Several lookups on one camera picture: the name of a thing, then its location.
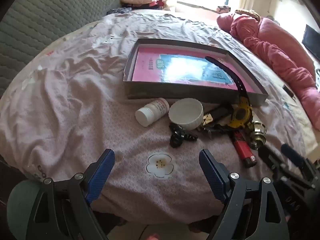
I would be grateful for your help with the green round object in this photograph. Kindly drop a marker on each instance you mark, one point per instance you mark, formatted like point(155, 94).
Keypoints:
point(17, 205)

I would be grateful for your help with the grey shallow cardboard box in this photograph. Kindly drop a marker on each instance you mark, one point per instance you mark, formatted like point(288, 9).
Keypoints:
point(175, 93)

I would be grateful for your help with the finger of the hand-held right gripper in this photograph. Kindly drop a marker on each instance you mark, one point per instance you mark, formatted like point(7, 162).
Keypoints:
point(292, 153)
point(270, 157)

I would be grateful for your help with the pink and blue book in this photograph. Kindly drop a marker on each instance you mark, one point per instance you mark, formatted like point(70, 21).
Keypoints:
point(147, 65)

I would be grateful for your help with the brass metal fitting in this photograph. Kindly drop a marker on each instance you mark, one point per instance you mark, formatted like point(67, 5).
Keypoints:
point(257, 135)

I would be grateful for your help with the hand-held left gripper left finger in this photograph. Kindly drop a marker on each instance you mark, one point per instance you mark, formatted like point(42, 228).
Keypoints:
point(100, 177)

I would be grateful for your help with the white ribbed cup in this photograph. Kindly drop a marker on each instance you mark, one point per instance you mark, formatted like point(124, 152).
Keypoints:
point(186, 115)

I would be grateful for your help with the black and yellow wristwatch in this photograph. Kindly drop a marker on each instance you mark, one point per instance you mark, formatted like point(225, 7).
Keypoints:
point(241, 115)

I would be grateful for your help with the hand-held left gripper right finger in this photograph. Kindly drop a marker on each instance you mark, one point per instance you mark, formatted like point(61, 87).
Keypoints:
point(212, 177)

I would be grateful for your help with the blue patterned cloth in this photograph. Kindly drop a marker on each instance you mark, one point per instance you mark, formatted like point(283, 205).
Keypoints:
point(118, 10)

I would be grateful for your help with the tan knitted cloth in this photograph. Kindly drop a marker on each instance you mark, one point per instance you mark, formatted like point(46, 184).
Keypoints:
point(247, 13)

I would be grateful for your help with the black and gold crystal obelisk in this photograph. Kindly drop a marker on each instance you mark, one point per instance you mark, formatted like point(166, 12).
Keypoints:
point(217, 112)

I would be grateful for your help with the white pill bottle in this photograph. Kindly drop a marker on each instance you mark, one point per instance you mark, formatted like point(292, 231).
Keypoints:
point(150, 111)

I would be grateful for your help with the black television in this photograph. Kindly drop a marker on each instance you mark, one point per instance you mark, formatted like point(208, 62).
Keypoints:
point(311, 41)

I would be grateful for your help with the grey quilted headboard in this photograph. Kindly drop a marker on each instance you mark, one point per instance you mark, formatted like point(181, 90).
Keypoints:
point(50, 17)

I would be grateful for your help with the red and black lighter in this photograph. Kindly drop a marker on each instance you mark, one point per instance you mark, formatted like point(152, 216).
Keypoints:
point(242, 150)

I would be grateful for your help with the black plastic clip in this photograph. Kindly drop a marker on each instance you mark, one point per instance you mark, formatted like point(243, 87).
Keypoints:
point(178, 133)

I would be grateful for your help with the small black case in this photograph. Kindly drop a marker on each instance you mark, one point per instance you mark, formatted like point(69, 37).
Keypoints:
point(288, 90)

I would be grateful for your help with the pink quilt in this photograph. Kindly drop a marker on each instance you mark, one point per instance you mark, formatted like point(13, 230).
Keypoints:
point(275, 55)

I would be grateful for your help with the floral cloth bundle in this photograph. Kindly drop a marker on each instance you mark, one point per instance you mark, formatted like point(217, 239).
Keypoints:
point(222, 8)

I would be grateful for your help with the pink floral bed sheet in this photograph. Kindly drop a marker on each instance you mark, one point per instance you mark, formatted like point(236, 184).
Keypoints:
point(75, 105)

